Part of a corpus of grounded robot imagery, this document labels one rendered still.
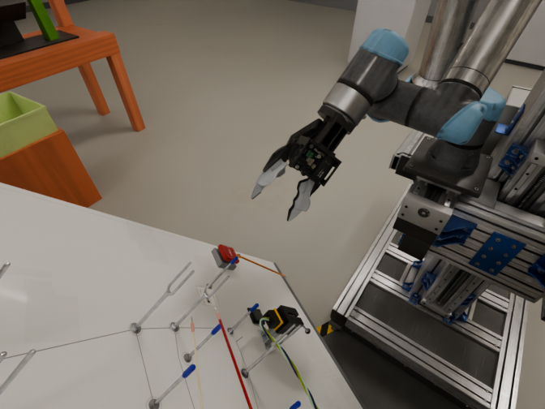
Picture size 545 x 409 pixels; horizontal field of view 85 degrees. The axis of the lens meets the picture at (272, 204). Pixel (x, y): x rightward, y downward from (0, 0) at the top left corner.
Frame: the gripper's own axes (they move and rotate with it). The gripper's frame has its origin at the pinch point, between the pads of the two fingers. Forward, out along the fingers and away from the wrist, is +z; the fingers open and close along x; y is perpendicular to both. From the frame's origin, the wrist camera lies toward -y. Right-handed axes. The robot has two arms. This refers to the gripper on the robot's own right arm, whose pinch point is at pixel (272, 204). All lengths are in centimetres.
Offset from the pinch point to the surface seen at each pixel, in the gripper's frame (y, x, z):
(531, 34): -364, 289, -347
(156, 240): -8.5, -14.4, 22.0
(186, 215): -177, 3, 75
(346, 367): -63, 107, 65
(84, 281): 11.7, -21.0, 23.2
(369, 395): -50, 116, 66
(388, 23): -354, 101, -220
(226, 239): -150, 34, 67
